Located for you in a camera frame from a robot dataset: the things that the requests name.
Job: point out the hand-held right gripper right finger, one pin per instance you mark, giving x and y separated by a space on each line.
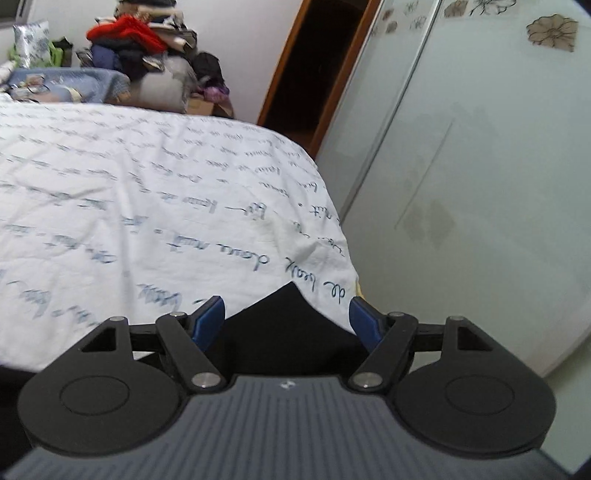
364 323

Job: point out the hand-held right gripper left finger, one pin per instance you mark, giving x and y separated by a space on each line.
208 323

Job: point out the black pants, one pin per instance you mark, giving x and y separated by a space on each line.
286 332

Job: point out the white script-printed bedsheet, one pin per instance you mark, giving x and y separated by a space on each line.
138 194

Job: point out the frosted glass wardrobe door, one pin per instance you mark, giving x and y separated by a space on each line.
378 92
485 184

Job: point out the cardboard box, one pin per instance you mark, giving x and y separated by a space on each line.
205 108

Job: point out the purple cloth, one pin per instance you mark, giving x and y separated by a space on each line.
216 94

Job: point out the pile of mixed clothes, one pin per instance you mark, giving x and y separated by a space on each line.
157 78

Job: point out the black backpack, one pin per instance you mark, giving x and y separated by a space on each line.
210 69

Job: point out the red garment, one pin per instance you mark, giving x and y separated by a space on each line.
127 32

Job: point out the green bag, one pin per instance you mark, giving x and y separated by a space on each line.
60 53

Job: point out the silver patterned gift bag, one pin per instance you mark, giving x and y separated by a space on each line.
32 44

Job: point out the brown wooden door frame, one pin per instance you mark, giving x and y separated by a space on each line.
282 69

